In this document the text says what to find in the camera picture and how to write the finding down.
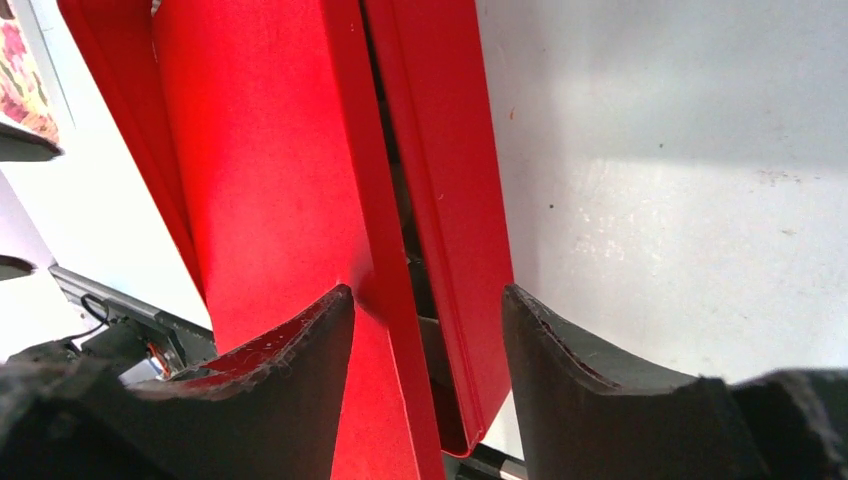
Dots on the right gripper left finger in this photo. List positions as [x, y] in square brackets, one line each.
[269, 409]

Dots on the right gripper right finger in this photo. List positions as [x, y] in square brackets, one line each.
[587, 409]

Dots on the red chocolate box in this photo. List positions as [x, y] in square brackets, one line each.
[431, 65]

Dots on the red box lid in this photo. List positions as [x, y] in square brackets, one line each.
[256, 124]

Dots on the floral tray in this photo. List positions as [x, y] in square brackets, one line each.
[24, 100]

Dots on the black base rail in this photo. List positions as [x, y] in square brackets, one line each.
[138, 340]

